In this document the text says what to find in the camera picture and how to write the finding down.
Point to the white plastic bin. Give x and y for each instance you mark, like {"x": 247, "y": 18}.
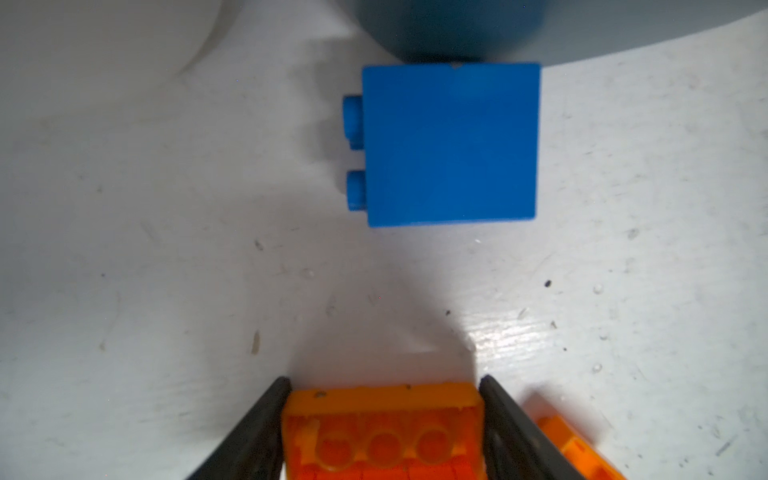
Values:
{"x": 58, "y": 53}

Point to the blue lego brick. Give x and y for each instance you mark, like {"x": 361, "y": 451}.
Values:
{"x": 444, "y": 144}

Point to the dark teal plastic bin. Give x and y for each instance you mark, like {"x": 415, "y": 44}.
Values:
{"x": 549, "y": 32}

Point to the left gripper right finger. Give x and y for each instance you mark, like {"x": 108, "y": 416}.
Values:
{"x": 513, "y": 446}

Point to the orange lego brick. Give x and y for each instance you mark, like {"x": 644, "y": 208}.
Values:
{"x": 577, "y": 450}
{"x": 432, "y": 431}

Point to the orange lego brick tilted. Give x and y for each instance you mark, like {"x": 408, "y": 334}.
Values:
{"x": 577, "y": 450}

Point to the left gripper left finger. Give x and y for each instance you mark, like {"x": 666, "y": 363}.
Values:
{"x": 253, "y": 449}

